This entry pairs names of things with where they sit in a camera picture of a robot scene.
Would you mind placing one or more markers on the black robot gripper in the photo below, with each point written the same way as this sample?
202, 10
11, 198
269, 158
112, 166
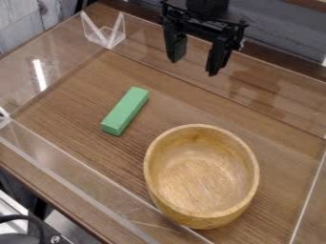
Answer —
204, 18

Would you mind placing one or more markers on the green rectangular block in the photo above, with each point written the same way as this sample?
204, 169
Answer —
120, 117

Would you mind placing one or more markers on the brown wooden bowl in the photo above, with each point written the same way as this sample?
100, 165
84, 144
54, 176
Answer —
202, 175

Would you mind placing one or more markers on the clear acrylic tray enclosure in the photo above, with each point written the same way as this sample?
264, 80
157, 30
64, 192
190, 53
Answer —
61, 84

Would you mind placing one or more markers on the black metal bracket with screw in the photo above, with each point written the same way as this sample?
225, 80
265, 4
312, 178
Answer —
53, 236

